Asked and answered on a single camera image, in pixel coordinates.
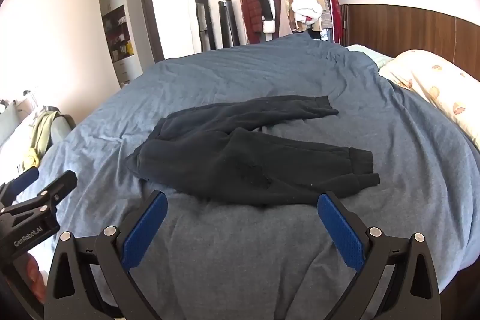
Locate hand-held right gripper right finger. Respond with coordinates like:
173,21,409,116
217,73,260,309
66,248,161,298
317,191,442,320

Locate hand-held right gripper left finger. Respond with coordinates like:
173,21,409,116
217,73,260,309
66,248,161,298
44,190,168,320

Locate olive green garment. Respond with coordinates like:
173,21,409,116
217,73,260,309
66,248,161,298
22,111,62,171

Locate cream floral pillow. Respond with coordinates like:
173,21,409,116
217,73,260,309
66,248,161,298
379,49,480,152

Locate row of hanging clothes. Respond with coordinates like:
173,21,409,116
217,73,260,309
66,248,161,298
240,0,342,45

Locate black floor stand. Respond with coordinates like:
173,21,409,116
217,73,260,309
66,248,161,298
196,0,217,51

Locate person's left hand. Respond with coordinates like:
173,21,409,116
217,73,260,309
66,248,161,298
20,254,47,306

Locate light green pillow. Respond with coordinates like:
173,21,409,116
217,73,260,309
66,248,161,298
346,44,394,70

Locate dark wooden headboard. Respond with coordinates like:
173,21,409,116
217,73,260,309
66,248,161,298
339,4,480,82

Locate blue bed blanket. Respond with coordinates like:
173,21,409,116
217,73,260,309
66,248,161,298
28,32,480,320

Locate black cylinder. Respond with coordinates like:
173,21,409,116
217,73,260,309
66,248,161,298
218,0,241,49

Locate dark brown door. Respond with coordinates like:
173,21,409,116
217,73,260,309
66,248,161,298
139,0,164,63

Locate arched wall shelf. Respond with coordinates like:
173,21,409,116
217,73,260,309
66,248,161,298
98,0,144,88

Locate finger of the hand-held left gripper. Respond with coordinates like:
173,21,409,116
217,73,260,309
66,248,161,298
0,168,40,210
0,170,78,231

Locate grey chair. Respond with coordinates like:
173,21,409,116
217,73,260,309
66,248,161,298
52,113,76,145

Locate black pants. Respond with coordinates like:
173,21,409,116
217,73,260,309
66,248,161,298
125,95,380,208

